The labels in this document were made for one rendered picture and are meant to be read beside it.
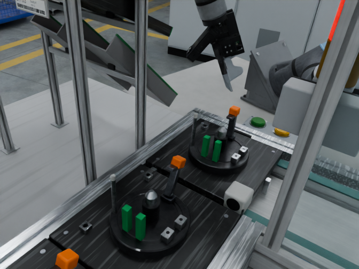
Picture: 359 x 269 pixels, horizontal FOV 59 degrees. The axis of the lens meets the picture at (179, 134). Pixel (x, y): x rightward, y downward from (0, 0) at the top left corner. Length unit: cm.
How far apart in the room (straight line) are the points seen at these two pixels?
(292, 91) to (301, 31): 319
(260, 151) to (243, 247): 28
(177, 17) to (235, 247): 355
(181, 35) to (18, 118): 309
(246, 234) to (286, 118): 24
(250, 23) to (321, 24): 71
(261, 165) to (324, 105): 34
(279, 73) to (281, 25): 249
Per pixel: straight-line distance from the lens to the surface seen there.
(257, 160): 76
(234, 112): 73
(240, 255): 58
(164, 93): 84
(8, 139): 97
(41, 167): 90
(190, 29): 394
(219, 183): 67
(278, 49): 133
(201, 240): 57
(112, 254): 55
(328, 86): 43
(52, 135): 102
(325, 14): 361
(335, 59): 41
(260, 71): 119
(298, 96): 47
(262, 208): 72
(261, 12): 367
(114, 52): 70
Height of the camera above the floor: 142
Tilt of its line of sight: 34 degrees down
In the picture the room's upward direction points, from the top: 5 degrees clockwise
